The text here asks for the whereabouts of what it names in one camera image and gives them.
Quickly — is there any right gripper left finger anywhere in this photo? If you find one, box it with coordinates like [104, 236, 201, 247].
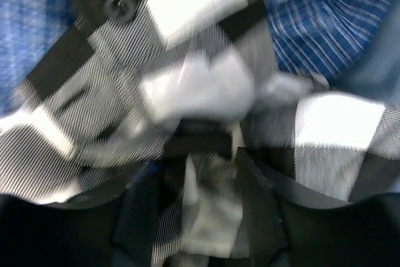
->
[1, 163, 172, 266]

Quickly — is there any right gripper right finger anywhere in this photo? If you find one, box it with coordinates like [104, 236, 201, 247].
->
[235, 148, 399, 266]

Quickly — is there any black white plaid shirt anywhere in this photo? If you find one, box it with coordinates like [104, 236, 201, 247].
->
[1, 0, 399, 266]

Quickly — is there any blue checked shirt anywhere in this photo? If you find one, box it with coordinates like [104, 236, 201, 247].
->
[1, 0, 395, 114]

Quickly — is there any light blue shirt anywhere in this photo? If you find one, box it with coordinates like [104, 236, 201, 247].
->
[332, 0, 399, 106]

